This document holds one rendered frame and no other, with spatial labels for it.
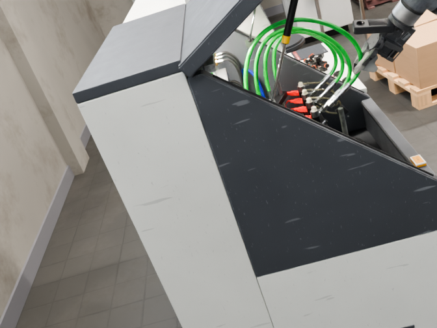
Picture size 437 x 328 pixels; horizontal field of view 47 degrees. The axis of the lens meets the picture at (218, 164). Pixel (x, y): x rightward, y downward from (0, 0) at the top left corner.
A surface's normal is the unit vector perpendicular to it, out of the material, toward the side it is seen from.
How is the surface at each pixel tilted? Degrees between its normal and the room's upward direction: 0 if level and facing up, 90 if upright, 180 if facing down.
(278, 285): 90
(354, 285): 90
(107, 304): 0
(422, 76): 90
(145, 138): 90
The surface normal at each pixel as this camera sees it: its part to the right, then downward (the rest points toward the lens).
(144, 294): -0.29, -0.83
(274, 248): 0.04, 0.47
